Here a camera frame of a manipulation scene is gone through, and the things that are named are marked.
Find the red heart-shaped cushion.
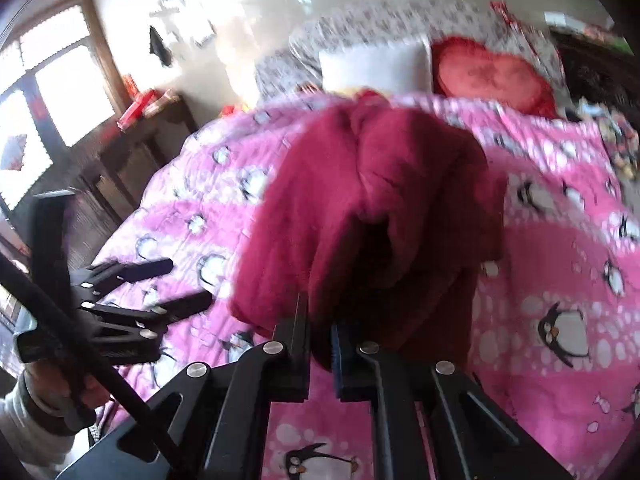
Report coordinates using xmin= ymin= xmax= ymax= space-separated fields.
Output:
xmin=432 ymin=37 xmax=558 ymax=119

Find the wooden framed window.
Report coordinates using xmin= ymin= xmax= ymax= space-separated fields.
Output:
xmin=1 ymin=0 xmax=131 ymax=214

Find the pink penguin print quilt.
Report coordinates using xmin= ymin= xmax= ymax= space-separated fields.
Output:
xmin=96 ymin=93 xmax=639 ymax=479

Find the black garment hanging on wall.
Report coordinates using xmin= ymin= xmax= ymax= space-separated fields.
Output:
xmin=149 ymin=26 xmax=172 ymax=67

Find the wall calendar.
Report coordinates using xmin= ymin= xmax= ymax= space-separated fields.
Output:
xmin=150 ymin=0 xmax=217 ymax=49

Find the dark carved wooden headboard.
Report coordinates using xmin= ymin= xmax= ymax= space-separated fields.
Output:
xmin=551 ymin=30 xmax=639 ymax=128

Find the red box on table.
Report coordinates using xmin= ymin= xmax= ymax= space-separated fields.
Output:
xmin=116 ymin=89 xmax=156 ymax=130

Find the person's left hand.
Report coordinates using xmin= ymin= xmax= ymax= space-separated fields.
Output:
xmin=24 ymin=360 xmax=111 ymax=410

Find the colourful crumpled cloth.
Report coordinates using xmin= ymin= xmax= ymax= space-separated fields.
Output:
xmin=576 ymin=99 xmax=639 ymax=181

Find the dark red fleece garment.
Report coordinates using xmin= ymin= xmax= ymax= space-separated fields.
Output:
xmin=230 ymin=100 xmax=506 ymax=366

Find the white square pillow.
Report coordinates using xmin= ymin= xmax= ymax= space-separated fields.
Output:
xmin=319 ymin=36 xmax=433 ymax=96

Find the white forearm sleeve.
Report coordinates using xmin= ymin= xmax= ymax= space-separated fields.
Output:
xmin=1 ymin=372 xmax=75 ymax=471

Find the dark wooden side table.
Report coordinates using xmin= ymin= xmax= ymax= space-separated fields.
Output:
xmin=78 ymin=92 xmax=198 ymax=226

